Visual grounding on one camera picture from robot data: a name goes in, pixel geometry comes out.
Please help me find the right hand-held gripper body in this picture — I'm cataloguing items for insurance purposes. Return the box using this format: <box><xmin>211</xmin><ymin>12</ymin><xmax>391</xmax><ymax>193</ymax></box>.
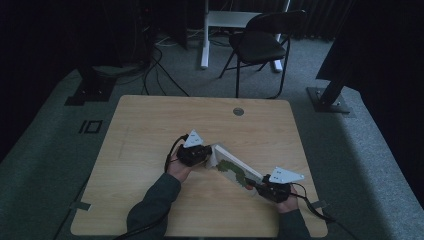
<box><xmin>256</xmin><ymin>166</ymin><xmax>305</xmax><ymax>204</ymax></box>

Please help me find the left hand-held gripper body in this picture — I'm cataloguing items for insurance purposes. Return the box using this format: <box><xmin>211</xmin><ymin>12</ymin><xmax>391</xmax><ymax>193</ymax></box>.
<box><xmin>175</xmin><ymin>129</ymin><xmax>213</xmax><ymax>168</ymax></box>

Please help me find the white caterpillar picture book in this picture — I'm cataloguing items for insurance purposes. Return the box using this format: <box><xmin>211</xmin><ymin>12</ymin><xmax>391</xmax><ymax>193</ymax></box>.
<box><xmin>211</xmin><ymin>143</ymin><xmax>268</xmax><ymax>198</ymax></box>

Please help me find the person's left hand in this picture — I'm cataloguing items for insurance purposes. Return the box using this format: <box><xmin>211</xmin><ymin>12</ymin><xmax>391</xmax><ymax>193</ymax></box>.
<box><xmin>165</xmin><ymin>154</ymin><xmax>194</xmax><ymax>184</ymax></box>

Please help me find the person's right hand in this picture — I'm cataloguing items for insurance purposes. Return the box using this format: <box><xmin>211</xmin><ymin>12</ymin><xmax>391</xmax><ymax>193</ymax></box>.
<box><xmin>274</xmin><ymin>184</ymin><xmax>300</xmax><ymax>214</ymax></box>

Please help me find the grey tape strip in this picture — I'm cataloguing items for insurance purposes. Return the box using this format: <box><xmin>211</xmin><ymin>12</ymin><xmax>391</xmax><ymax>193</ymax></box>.
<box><xmin>309</xmin><ymin>199</ymin><xmax>329</xmax><ymax>210</ymax></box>
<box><xmin>69</xmin><ymin>200</ymin><xmax>92</xmax><ymax>212</ymax></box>

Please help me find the black slanted stand with base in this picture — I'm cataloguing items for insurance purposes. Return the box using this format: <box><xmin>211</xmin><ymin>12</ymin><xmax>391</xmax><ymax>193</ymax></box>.
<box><xmin>306</xmin><ymin>66</ymin><xmax>353</xmax><ymax>115</ymax></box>

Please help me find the black folding chair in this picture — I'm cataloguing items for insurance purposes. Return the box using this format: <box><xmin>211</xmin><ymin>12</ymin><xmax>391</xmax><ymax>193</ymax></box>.
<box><xmin>218</xmin><ymin>9</ymin><xmax>308</xmax><ymax>100</ymax></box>

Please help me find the black stand with square base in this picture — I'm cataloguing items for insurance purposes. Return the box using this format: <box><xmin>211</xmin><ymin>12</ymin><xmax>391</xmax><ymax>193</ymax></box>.
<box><xmin>64</xmin><ymin>64</ymin><xmax>118</xmax><ymax>107</ymax></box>

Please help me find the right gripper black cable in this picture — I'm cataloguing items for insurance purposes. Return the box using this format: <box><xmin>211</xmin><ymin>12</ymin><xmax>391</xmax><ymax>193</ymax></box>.
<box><xmin>293</xmin><ymin>182</ymin><xmax>359</xmax><ymax>240</ymax></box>

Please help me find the black floor cable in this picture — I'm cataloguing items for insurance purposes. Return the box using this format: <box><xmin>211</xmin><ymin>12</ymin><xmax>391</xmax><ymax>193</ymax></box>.
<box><xmin>141</xmin><ymin>56</ymin><xmax>159</xmax><ymax>96</ymax></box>
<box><xmin>151</xmin><ymin>46</ymin><xmax>191</xmax><ymax>98</ymax></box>

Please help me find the white desk frame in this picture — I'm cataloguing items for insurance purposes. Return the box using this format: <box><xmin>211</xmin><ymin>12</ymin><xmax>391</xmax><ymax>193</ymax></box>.
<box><xmin>199</xmin><ymin>0</ymin><xmax>292</xmax><ymax>74</ymax></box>

